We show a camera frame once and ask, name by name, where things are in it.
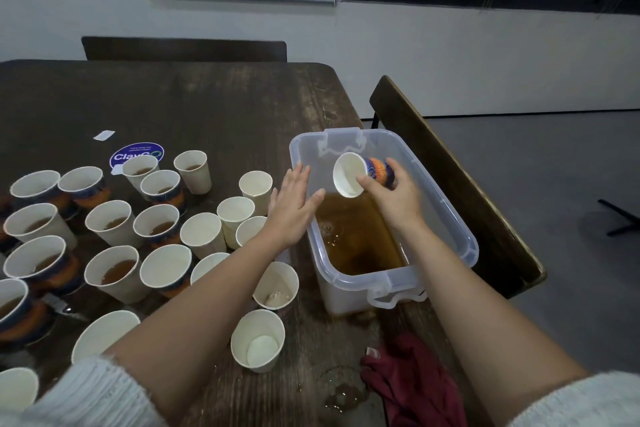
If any clear plastic storage bin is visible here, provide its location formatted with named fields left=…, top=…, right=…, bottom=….
left=289, top=127, right=480, bottom=317

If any group of paper cups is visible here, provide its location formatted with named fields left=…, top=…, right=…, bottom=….
left=0, top=149, right=276, bottom=413

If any dark wooden table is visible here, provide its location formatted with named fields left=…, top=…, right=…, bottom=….
left=0, top=59, right=491, bottom=427

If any person's right hand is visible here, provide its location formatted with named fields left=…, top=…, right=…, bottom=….
left=358, top=156, right=426, bottom=235

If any person's right forearm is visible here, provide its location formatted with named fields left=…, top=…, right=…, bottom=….
left=400, top=222, right=640, bottom=427

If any orange blue patterned paper cup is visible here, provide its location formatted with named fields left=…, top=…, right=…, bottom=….
left=332, top=151, right=396, bottom=199

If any dark wooden chair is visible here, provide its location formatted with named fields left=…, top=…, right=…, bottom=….
left=369, top=75, right=548, bottom=300
left=81, top=36, right=288, bottom=63

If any round white side table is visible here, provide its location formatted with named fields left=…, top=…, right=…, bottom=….
left=598, top=196, right=640, bottom=238

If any person's left hand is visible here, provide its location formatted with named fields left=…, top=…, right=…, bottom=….
left=262, top=163, right=327, bottom=251

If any white paper cup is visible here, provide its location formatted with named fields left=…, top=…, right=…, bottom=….
left=238, top=170, right=274, bottom=215
left=217, top=195, right=257, bottom=250

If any round blue sticker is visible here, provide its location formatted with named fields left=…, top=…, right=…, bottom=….
left=109, top=141, right=166, bottom=175

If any person's left forearm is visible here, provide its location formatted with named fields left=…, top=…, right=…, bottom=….
left=0, top=240, right=296, bottom=427

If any dark red cloth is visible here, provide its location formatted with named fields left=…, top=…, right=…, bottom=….
left=360, top=332, right=469, bottom=427

